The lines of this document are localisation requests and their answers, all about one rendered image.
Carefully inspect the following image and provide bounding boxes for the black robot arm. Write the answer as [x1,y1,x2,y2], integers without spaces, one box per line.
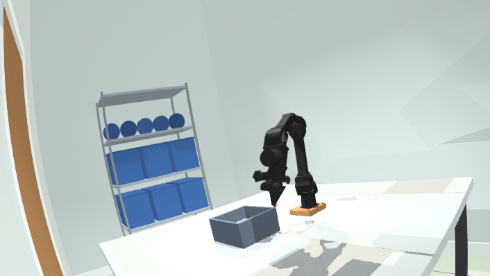
[253,113,319,209]

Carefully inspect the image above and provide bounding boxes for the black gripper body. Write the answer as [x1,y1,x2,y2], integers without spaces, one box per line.
[260,164,290,193]

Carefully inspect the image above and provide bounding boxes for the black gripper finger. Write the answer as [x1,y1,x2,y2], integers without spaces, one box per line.
[278,185,286,200]
[269,189,283,206]

